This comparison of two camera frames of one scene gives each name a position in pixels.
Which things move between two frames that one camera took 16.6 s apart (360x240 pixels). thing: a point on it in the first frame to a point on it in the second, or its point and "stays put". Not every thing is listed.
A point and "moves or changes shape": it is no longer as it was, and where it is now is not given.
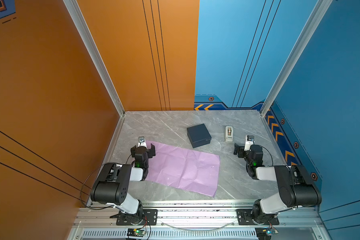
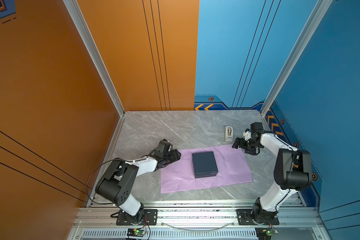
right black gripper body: x=242 y=154 to x=250 y=147
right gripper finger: x=236 y=149 to x=240 y=142
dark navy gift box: x=199 y=135 to x=204 y=165
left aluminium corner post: x=73 y=8 stays put
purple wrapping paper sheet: x=193 y=170 moves or changes shape
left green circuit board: x=135 y=232 stays put
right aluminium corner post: x=319 y=11 stays put
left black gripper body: x=148 y=156 to x=165 y=160
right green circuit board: x=263 y=233 stays put
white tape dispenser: x=229 y=134 stays put
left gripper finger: x=152 y=150 to x=173 y=155
